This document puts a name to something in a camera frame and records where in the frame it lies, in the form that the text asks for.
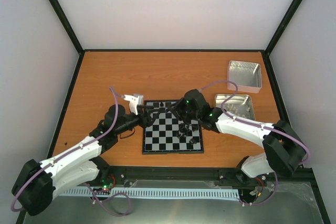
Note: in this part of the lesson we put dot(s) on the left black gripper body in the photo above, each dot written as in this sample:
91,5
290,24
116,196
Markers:
143,121

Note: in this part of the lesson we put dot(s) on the light blue cable duct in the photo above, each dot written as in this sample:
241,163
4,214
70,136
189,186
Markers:
170,193

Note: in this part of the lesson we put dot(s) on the small circuit board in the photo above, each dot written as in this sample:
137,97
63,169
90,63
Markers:
108,185

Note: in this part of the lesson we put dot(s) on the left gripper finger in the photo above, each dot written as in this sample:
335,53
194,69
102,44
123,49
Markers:
149,108
161,118

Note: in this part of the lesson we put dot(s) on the pile of black chess pieces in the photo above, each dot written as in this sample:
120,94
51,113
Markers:
188,133

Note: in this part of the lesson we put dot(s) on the pile of white chess pieces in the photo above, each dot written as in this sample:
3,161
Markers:
238,110

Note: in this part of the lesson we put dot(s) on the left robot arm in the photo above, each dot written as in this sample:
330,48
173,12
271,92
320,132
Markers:
39,183

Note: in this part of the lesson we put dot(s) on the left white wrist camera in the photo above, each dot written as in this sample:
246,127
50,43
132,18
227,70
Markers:
134,100

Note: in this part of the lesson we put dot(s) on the empty silver tin lid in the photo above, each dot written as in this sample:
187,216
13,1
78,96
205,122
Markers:
246,75

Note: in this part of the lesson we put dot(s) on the black and silver chessboard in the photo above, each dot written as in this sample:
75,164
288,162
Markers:
159,139

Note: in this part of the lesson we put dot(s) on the black frame rail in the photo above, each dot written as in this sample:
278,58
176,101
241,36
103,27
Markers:
221,176

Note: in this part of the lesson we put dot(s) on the silver tin with white pieces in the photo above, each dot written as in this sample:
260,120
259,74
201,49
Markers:
242,99

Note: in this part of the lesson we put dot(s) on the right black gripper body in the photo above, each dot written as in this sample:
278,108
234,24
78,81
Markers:
184,114

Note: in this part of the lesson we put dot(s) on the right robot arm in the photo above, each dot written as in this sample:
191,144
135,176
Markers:
283,150

